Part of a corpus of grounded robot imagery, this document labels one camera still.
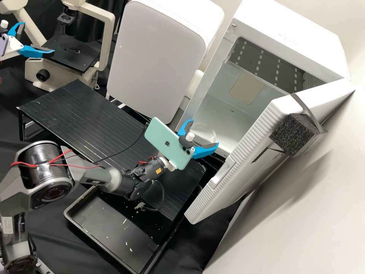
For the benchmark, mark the petri dish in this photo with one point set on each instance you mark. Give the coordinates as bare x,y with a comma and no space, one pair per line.
204,129

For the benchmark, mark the white incubator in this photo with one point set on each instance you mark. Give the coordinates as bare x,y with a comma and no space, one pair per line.
285,34

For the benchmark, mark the cream microscope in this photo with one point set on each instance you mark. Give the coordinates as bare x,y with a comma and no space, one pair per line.
57,77

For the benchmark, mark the white box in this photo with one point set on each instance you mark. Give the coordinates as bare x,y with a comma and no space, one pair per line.
156,57

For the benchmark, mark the right wrist camera phone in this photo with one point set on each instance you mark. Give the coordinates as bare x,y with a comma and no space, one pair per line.
162,142

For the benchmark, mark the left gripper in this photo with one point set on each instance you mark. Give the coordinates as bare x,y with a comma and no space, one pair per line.
13,46

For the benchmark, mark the black tray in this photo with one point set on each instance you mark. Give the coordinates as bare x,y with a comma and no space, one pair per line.
108,228

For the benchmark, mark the left wrist camera phone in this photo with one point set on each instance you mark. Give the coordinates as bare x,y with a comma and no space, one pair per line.
2,42

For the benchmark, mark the wrist camera phone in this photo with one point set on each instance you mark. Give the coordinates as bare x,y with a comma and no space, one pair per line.
162,142
2,42

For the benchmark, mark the incubator door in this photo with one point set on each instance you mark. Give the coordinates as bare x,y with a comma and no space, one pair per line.
242,171

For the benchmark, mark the black platform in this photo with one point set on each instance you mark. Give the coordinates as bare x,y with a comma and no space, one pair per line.
85,122

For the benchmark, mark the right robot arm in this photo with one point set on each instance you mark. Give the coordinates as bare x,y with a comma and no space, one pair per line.
42,171

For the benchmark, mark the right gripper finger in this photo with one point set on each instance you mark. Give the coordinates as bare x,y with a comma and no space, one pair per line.
204,151
184,127

